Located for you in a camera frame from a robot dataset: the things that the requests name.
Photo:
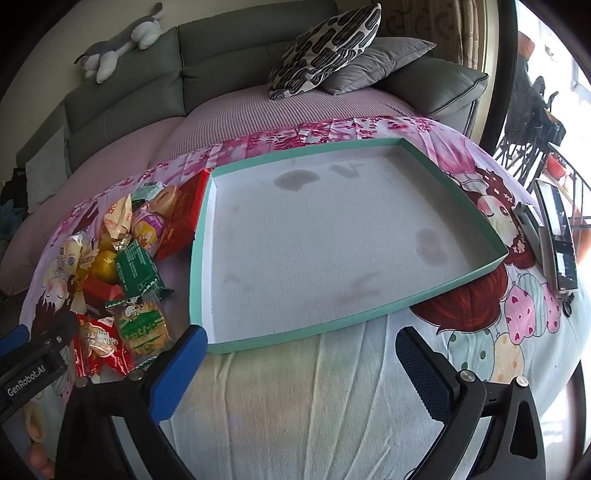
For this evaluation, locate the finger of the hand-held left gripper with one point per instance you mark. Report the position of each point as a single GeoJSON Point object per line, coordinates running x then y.
{"type": "Point", "coordinates": [16, 341]}

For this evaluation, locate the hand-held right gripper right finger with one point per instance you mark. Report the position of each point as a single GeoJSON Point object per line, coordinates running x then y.
{"type": "Point", "coordinates": [422, 369]}

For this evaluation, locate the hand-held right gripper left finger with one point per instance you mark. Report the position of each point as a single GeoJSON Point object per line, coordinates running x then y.
{"type": "Point", "coordinates": [184, 364]}

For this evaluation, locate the green rice cracker packet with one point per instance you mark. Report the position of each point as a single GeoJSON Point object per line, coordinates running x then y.
{"type": "Point", "coordinates": [141, 325]}

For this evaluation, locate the red cookie packet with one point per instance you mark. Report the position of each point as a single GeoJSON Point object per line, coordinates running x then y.
{"type": "Point", "coordinates": [99, 348]}

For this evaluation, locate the clear white bun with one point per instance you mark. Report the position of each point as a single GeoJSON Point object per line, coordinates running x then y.
{"type": "Point", "coordinates": [69, 261]}

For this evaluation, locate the dark green snack packet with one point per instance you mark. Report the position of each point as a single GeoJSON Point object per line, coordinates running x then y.
{"type": "Point", "coordinates": [138, 270]}

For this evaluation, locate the red gold-patterned snack packet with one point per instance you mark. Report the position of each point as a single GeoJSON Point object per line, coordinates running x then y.
{"type": "Point", "coordinates": [182, 217]}

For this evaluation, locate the teal shallow cardboard tray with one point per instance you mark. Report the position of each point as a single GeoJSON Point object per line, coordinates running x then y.
{"type": "Point", "coordinates": [323, 240]}

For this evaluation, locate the orange jelly cup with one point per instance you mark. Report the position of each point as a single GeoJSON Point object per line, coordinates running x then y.
{"type": "Point", "coordinates": [166, 198]}

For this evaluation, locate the small red snack packet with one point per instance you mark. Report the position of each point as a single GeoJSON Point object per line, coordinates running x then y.
{"type": "Point", "coordinates": [101, 293]}

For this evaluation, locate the printed cartoon blanket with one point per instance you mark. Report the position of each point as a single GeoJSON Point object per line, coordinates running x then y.
{"type": "Point", "coordinates": [323, 406]}

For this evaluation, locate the teal cloth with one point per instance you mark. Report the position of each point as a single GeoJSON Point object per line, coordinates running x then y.
{"type": "Point", "coordinates": [11, 217]}

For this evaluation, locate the pink yellow snack packet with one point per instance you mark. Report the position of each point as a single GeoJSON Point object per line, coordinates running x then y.
{"type": "Point", "coordinates": [147, 228]}

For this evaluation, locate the cream yellow snack packet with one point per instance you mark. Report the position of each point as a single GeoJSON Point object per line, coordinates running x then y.
{"type": "Point", "coordinates": [115, 221]}

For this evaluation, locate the light grey cushion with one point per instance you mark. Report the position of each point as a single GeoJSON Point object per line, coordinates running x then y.
{"type": "Point", "coordinates": [46, 170]}

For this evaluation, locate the green white snack packet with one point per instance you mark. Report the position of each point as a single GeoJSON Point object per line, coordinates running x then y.
{"type": "Point", "coordinates": [147, 190]}

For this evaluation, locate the smartphone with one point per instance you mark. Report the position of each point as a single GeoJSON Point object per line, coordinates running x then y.
{"type": "Point", "coordinates": [561, 240]}

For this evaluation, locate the red flower pot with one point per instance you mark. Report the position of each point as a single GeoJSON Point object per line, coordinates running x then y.
{"type": "Point", "coordinates": [556, 167]}

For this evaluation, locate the black folding rack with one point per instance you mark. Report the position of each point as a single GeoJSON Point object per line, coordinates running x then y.
{"type": "Point", "coordinates": [531, 120]}

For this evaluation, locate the grey pillow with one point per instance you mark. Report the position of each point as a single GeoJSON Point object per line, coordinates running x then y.
{"type": "Point", "coordinates": [374, 64]}

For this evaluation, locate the grey-green sofa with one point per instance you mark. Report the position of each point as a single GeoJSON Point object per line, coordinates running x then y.
{"type": "Point", "coordinates": [221, 50]}

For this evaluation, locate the black white patterned pillow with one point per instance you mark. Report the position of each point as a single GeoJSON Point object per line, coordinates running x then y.
{"type": "Point", "coordinates": [318, 50]}

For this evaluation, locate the grey white plush toy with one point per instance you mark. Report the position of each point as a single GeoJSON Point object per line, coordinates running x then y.
{"type": "Point", "coordinates": [143, 30]}

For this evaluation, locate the beige patterned curtain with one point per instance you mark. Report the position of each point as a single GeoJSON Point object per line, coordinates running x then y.
{"type": "Point", "coordinates": [443, 27]}

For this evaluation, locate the black door frame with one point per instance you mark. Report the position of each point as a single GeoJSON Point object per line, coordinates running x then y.
{"type": "Point", "coordinates": [505, 69]}

